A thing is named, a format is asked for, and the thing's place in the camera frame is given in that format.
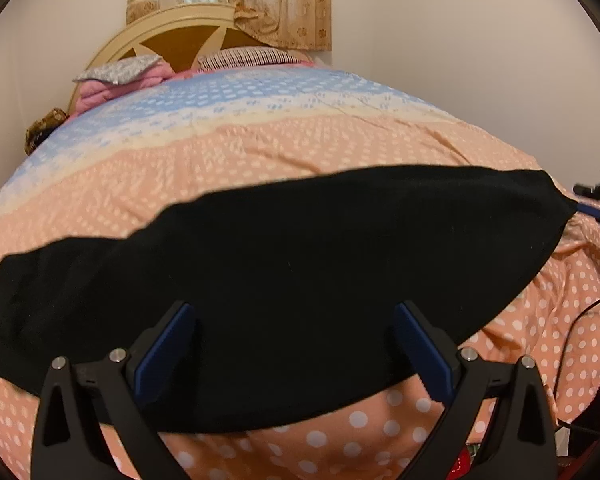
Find red object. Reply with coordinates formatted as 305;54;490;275
450;452;474;480

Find beige floral curtain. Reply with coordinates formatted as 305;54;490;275
126;0;332;52

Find dark mesh object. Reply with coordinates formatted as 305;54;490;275
555;365;600;480

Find brown plush toy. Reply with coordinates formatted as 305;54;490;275
24;107;70;156

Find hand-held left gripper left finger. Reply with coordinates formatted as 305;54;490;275
30;301;198;480

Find grey patterned pillow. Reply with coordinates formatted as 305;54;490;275
74;55;161;85

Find cream wooden headboard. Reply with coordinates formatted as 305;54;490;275
67;2;321;111

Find polka-dot bedspread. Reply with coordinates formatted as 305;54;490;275
0;67;600;480

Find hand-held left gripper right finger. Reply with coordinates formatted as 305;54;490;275
394;301;559;480

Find black cable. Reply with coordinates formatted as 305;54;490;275
552;292;600;436

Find striped pillow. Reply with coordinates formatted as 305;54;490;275
198;46;313;70

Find pink folded blanket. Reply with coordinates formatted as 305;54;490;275
77;62;201;113

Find black pants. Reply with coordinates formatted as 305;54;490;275
0;166;579;434

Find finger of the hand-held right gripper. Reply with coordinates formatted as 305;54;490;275
576;201;600;234
573;177;600;202

